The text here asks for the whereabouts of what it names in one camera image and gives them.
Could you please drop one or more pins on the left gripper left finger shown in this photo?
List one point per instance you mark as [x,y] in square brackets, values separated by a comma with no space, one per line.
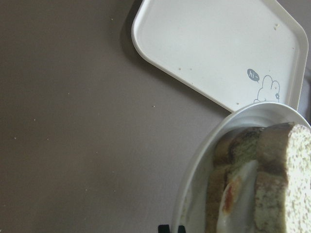
[163,228]

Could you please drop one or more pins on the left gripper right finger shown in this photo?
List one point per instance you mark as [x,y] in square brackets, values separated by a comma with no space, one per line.
[181,229]

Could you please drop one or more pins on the white round plate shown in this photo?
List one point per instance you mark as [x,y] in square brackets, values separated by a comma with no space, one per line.
[189,209]

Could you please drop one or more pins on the bread slice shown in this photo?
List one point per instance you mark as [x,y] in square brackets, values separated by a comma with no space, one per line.
[283,183]
[233,150]

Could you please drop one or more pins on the cream rabbit tray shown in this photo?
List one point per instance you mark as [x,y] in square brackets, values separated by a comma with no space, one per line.
[234,52]

